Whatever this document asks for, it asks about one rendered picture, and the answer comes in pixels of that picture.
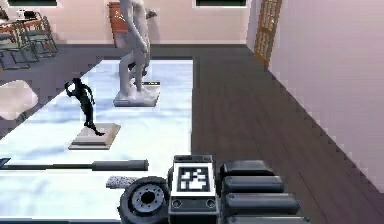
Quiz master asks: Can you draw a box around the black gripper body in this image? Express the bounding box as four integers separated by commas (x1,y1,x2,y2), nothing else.
117,175,172,224

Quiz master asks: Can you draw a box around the grey speckled remote control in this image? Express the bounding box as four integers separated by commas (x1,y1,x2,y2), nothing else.
105,175,140,190

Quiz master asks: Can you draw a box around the black baseball bat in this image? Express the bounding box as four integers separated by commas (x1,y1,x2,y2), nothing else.
0,159,150,172

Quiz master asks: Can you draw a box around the white marble table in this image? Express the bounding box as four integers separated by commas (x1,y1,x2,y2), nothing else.
0,59,194,224

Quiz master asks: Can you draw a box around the black figure statue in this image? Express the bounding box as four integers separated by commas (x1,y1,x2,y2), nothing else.
64,77,122,151

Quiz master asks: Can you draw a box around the white human statue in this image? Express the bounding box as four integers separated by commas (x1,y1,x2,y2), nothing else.
112,0,161,108

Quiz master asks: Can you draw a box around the pink round chair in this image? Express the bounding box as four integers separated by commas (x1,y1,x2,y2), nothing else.
0,79,40,122

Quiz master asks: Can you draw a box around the brown wooden armchair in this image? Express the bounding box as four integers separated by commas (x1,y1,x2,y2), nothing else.
107,1,130,48

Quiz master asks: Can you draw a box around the brown wooden door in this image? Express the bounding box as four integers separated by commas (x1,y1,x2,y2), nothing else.
253,0,284,71

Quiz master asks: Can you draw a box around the dark window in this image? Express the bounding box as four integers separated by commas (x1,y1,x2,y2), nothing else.
194,0,248,8
7,0,58,8

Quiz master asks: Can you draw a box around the brown dining table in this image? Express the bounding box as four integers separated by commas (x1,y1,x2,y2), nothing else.
0,17,44,41

